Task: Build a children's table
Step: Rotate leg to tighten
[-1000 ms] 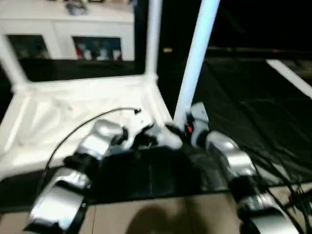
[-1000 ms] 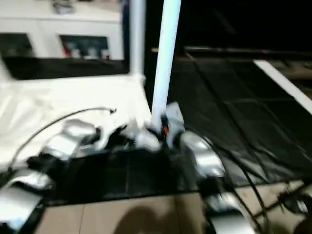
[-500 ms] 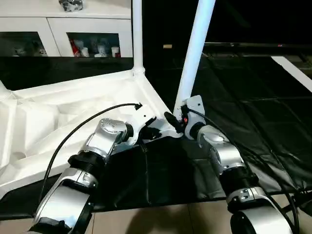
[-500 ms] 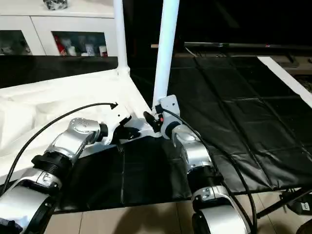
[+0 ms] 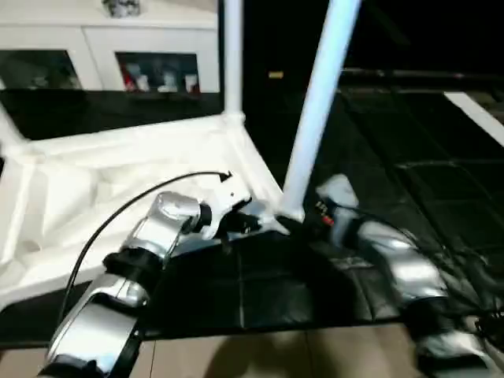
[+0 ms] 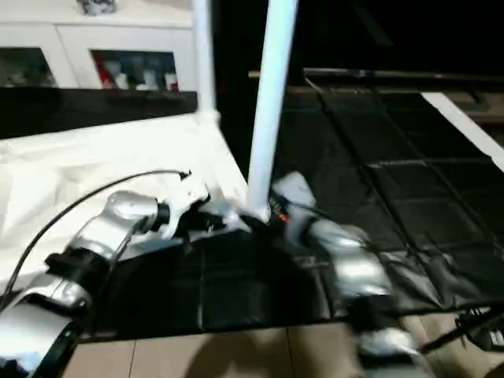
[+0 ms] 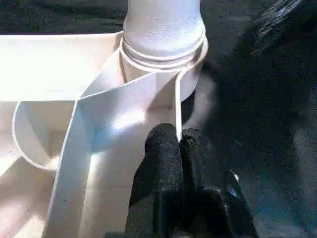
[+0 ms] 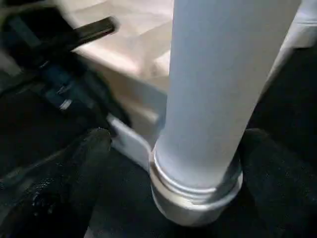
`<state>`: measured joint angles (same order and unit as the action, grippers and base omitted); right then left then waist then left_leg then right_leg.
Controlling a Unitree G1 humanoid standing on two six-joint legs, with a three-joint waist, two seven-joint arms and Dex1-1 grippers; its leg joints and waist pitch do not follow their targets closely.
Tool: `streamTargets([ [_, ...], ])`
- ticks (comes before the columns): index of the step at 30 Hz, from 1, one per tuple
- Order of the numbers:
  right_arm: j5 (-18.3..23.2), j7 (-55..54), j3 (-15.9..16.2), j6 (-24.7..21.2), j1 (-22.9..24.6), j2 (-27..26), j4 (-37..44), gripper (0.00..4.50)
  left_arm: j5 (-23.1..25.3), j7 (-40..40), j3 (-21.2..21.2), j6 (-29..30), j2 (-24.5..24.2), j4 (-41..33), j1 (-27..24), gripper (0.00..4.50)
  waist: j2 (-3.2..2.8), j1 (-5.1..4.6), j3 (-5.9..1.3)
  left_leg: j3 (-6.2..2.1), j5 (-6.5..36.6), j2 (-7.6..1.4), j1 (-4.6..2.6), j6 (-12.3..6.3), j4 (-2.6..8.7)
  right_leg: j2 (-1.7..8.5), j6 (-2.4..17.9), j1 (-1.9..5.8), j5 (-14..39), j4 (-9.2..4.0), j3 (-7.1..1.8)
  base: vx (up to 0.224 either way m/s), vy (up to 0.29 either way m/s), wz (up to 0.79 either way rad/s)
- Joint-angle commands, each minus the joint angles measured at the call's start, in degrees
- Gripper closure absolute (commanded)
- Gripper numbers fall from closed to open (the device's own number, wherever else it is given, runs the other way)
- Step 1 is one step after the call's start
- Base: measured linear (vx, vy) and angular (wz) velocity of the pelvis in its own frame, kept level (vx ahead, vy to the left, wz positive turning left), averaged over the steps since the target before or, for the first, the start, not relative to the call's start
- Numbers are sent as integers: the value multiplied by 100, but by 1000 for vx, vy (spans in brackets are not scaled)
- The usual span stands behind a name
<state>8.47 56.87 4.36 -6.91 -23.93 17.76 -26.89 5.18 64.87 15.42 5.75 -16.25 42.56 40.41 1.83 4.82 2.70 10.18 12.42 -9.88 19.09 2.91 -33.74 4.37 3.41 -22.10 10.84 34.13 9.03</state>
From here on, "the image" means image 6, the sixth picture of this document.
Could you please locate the white plastic table leg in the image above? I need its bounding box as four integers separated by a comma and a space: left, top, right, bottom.
246, 0, 300, 212
192, 0, 221, 125

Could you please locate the white plastic table top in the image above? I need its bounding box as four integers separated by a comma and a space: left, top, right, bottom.
0, 110, 269, 284

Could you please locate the black work mat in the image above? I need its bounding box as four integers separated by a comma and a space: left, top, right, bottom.
0, 79, 504, 339

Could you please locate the glossy black long bar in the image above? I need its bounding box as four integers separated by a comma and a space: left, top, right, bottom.
303, 68, 504, 86

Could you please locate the black cabinet with orange label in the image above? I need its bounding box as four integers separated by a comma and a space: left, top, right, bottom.
211, 0, 504, 86

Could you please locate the white cabinet with glass doors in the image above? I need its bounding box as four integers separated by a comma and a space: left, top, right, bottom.
0, 0, 198, 91

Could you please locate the black metal stand leg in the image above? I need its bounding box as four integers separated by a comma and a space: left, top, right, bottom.
421, 303, 504, 355

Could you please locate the crumpled silver black object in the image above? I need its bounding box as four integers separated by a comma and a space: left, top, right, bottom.
77, 0, 117, 17

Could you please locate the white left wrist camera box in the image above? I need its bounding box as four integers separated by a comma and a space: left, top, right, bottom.
161, 180, 212, 237

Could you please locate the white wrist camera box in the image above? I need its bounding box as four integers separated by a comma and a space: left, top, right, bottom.
161, 180, 212, 237
272, 172, 317, 213

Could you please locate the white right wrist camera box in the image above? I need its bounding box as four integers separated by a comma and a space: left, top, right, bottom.
272, 172, 317, 213

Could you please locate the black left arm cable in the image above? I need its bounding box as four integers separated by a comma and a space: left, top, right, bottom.
0, 169, 192, 304

